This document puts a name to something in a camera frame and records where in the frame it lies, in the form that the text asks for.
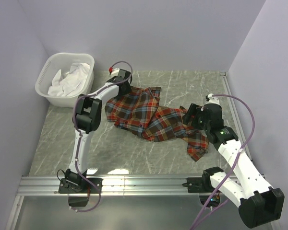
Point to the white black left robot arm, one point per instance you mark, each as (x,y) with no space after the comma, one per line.
(86,119)

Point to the red brown plaid shirt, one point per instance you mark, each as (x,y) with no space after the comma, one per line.
(140,113)

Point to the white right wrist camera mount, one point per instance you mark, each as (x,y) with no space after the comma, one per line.
(211,99)

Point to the white plastic laundry basket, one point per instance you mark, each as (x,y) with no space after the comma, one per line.
(63,61)

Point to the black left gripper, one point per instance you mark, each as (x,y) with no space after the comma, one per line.
(127,90)

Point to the aluminium right side rail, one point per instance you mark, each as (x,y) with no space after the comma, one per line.
(231,118)

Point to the white crumpled shirt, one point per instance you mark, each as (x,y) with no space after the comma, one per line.
(71,83)

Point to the aluminium mounting rail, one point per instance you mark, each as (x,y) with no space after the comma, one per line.
(112,185)

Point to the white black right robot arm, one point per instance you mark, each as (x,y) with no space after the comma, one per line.
(257,201)

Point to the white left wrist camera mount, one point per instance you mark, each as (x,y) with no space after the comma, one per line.
(114,71)

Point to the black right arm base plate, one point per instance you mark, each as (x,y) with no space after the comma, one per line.
(198,185)

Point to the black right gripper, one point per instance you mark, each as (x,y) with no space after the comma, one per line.
(196,110)

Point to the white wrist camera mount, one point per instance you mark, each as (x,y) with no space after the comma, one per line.
(211,99)
(114,71)

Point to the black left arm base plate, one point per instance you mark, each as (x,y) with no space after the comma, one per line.
(66,187)

